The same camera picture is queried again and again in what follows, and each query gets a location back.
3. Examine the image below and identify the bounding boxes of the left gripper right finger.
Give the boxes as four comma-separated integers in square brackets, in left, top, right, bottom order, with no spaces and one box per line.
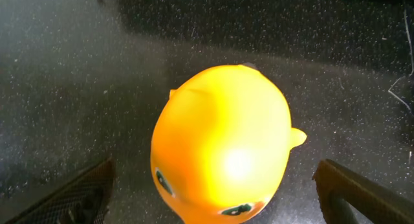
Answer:
[312,159,414,224]

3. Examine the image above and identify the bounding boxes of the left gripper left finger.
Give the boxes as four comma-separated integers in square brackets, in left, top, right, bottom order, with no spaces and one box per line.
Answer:
[5,158,116,224]

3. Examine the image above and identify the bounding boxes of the yellow rubber duck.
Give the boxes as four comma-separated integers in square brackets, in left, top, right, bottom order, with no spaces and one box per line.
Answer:
[150,63,307,224]

